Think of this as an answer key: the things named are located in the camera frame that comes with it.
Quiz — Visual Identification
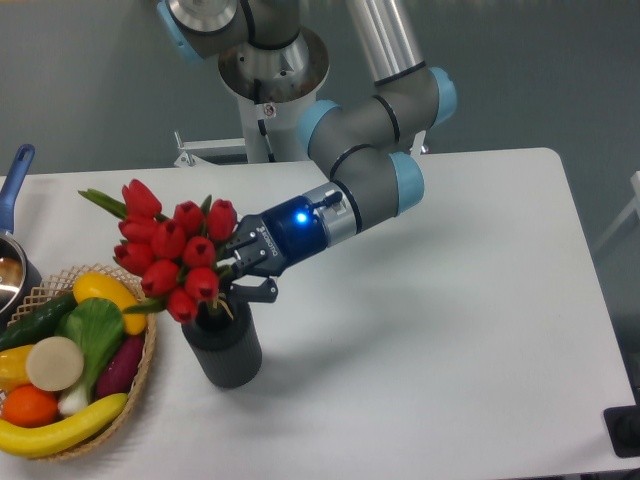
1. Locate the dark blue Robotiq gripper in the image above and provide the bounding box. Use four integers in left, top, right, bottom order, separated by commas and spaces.
216, 196, 328, 303

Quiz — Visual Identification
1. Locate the red tulip bouquet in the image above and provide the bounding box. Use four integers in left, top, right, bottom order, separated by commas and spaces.
79, 179, 238, 325

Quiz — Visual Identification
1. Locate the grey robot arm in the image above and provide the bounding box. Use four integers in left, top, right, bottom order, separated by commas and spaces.
157, 1, 457, 302

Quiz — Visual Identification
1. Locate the dark grey ribbed vase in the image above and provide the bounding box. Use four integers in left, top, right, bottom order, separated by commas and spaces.
182, 301, 262, 389

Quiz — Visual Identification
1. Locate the purple sweet potato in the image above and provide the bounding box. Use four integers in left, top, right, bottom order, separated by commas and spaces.
95, 336, 144, 399

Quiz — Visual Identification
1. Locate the yellow squash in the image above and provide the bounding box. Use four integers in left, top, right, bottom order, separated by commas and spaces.
72, 271, 147, 335

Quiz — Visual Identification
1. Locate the green bok choy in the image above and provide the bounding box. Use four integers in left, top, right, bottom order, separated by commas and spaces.
56, 298, 124, 417

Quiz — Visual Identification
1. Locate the woven wicker basket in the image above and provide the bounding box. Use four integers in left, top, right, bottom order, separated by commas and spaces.
9, 264, 157, 461

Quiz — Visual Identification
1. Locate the green cucumber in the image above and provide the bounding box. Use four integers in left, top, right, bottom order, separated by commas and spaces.
1, 292, 77, 351

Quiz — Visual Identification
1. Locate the beige round disc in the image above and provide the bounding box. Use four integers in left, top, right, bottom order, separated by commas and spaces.
25, 336, 84, 392

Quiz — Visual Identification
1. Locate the small yellow pepper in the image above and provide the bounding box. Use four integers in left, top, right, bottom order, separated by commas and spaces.
0, 344, 34, 392

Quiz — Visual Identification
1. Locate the orange fruit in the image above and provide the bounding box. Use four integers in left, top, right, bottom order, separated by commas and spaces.
1, 385, 58, 428

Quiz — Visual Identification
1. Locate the yellow banana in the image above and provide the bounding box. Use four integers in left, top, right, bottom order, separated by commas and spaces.
1, 393, 128, 459

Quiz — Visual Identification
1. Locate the black device at table edge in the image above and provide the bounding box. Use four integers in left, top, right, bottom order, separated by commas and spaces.
603, 405, 639, 458

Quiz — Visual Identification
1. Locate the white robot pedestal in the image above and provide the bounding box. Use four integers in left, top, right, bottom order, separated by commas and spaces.
174, 91, 317, 167

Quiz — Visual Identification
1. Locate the blue handled saucepan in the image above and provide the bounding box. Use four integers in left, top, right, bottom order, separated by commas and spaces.
1, 144, 41, 331

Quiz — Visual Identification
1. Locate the white frame at right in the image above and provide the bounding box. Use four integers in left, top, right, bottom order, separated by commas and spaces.
597, 171, 639, 251

